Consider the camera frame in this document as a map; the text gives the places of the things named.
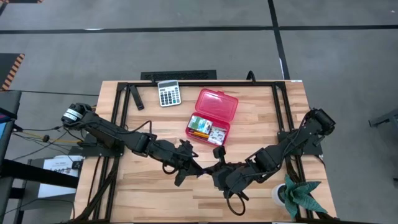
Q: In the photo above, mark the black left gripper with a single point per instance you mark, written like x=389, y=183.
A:
x=177, y=155

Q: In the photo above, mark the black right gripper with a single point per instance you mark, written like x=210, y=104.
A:
x=231, y=175

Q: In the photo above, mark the green crayon box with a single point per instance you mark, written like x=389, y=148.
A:
x=200, y=124

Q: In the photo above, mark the pink plastic pencil box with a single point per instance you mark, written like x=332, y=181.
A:
x=217, y=104

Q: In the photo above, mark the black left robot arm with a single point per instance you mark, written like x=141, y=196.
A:
x=105, y=132

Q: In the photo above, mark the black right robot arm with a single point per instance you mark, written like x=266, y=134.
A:
x=280, y=152

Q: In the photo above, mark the white plant pot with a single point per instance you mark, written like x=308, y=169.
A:
x=276, y=194

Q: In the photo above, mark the grey desk calculator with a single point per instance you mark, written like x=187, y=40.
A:
x=169, y=95

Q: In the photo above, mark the green artificial plant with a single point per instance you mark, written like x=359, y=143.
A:
x=298, y=194

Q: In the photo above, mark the black flat metal strip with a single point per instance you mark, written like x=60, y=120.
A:
x=137, y=98

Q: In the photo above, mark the white paper sheet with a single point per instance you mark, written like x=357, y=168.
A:
x=56, y=186

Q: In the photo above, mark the black side table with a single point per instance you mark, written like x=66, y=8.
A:
x=31, y=172

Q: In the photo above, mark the grey stand leg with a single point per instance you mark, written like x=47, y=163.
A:
x=385, y=119

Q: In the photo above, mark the dark computer monitor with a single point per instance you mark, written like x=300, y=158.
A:
x=9, y=102

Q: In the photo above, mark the hazard striped floor mat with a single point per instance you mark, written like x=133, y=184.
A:
x=11, y=70

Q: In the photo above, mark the black aluminium table frame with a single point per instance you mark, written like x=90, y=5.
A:
x=202, y=83

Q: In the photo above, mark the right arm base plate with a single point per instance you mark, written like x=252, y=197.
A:
x=312, y=149

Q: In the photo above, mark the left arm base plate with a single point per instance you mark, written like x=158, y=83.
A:
x=90, y=151

